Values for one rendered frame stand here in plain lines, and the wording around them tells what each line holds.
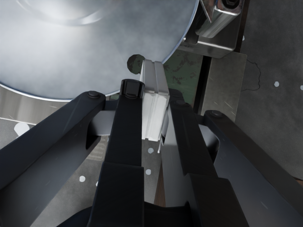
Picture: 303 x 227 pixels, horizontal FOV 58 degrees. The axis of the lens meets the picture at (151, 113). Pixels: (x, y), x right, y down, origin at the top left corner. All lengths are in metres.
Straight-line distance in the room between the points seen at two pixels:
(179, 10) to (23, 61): 0.18
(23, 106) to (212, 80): 0.29
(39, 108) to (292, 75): 1.12
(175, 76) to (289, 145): 0.90
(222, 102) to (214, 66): 0.06
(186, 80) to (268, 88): 0.81
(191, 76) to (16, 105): 0.26
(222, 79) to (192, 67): 0.05
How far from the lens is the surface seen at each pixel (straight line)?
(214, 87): 0.46
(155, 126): 0.15
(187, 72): 0.45
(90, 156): 0.93
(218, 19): 0.34
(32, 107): 0.31
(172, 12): 0.32
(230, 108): 0.47
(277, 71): 1.27
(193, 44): 0.41
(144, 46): 0.31
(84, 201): 1.14
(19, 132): 0.46
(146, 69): 0.18
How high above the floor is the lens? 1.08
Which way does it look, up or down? 84 degrees down
